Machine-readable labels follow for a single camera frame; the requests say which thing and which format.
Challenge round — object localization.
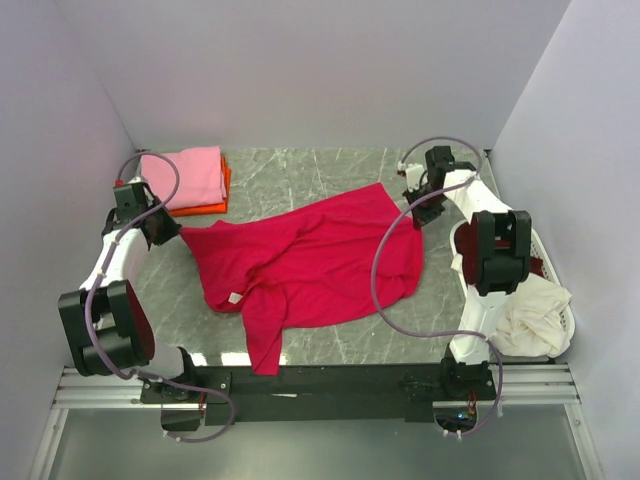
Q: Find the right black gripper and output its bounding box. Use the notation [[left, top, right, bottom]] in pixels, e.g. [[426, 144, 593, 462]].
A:
[[403, 181, 448, 229]]

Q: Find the crimson red t-shirt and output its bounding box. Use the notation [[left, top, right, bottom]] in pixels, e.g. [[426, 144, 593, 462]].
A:
[[181, 183, 424, 376]]

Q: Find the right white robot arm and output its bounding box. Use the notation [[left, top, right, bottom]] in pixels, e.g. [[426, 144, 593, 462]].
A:
[[397, 146, 532, 399]]

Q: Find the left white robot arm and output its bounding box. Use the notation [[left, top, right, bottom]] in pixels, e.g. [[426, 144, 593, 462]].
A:
[[58, 177, 200, 403]]

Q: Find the dark maroon t-shirt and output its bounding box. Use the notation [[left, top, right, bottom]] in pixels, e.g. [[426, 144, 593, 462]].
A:
[[450, 221, 544, 277]]

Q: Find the folded orange t-shirt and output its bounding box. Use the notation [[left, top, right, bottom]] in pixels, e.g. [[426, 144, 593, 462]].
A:
[[167, 155, 233, 219]]

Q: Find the folded pink t-shirt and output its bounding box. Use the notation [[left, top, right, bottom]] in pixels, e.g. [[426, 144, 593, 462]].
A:
[[140, 146, 227, 210]]

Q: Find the white laundry basket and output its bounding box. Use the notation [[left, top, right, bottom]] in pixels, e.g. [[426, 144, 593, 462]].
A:
[[448, 215, 577, 359]]

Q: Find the cream white t-shirt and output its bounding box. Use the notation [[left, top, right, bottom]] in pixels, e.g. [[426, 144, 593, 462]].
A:
[[449, 254, 574, 359]]

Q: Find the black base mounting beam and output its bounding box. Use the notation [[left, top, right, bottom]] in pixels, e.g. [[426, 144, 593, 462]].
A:
[[140, 363, 497, 430]]

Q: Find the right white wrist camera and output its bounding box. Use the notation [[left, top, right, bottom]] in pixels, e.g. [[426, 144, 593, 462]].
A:
[[397, 162, 427, 192]]

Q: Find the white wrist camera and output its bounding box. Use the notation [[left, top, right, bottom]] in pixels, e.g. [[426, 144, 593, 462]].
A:
[[397, 162, 427, 192], [114, 175, 147, 188]]

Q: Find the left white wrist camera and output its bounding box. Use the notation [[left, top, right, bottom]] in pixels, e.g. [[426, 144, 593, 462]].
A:
[[114, 175, 147, 188]]

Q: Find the aluminium frame rail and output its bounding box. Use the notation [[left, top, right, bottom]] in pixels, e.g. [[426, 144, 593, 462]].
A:
[[53, 357, 579, 422]]

